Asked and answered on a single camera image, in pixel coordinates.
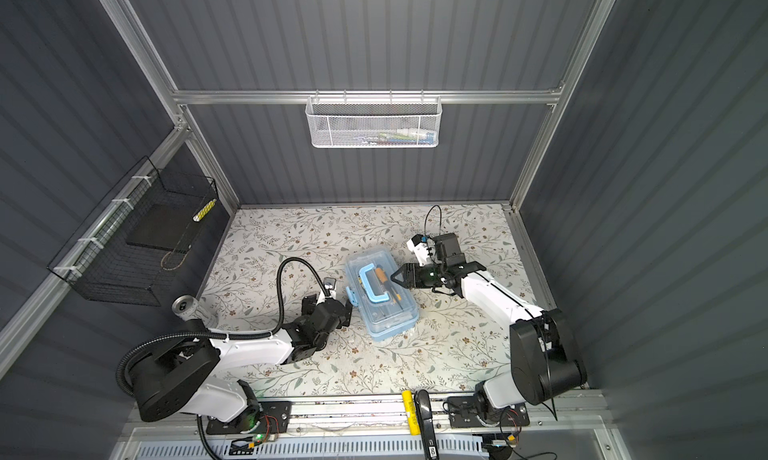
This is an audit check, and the blue clear plastic tool box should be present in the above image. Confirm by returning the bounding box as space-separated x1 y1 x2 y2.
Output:
345 247 420 342

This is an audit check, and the orange handled screwdriver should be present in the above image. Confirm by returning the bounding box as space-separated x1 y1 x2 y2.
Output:
375 266 403 309

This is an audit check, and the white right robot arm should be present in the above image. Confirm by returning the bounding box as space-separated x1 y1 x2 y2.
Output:
390 233 588 424

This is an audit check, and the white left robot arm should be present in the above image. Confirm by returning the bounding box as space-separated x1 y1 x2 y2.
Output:
115 280 353 423

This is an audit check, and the black pad in basket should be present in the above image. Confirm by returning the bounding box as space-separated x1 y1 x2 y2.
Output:
126 204 202 254

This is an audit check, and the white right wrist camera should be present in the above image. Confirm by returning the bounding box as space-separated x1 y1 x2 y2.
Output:
406 234 433 267

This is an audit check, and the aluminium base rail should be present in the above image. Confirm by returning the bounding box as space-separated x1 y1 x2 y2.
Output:
119 389 613 460

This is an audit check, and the yellow marker on rail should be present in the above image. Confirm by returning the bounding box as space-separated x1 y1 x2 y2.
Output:
401 390 420 436

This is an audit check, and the black handle on rail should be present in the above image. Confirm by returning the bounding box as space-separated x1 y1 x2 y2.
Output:
414 389 439 460

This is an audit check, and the white wire mesh basket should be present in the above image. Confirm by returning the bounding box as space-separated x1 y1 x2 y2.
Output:
305 98 443 149

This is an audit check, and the black wire mesh basket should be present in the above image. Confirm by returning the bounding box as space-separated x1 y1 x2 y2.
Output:
48 157 219 307

